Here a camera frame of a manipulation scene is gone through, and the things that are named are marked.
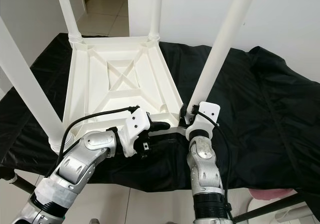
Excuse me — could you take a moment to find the white plastic table top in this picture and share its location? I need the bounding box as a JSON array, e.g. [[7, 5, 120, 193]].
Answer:
[[57, 35, 192, 144]]

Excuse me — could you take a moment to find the black cloth table cover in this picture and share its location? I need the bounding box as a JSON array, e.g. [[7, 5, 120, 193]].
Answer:
[[0, 32, 320, 207]]

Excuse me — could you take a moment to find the pink plastic stool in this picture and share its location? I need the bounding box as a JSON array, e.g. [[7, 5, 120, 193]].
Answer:
[[247, 188, 294, 201]]

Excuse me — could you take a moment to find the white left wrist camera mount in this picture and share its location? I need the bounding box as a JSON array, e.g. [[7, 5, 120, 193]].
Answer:
[[119, 106, 154, 158]]

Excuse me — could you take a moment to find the black metal table frame leg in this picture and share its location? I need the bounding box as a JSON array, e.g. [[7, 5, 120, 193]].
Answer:
[[232, 194, 307, 222], [7, 173, 36, 195]]

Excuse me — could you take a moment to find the white plastic table leg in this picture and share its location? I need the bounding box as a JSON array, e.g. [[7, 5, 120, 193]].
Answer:
[[147, 0, 164, 42], [54, 0, 84, 45], [185, 0, 261, 112], [0, 18, 76, 155]]

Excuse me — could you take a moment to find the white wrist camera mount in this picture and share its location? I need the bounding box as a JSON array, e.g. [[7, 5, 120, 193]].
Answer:
[[185, 101, 221, 141], [119, 106, 154, 158]]

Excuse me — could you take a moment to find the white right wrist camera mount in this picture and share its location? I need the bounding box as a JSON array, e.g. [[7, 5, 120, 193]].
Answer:
[[185, 101, 221, 141]]

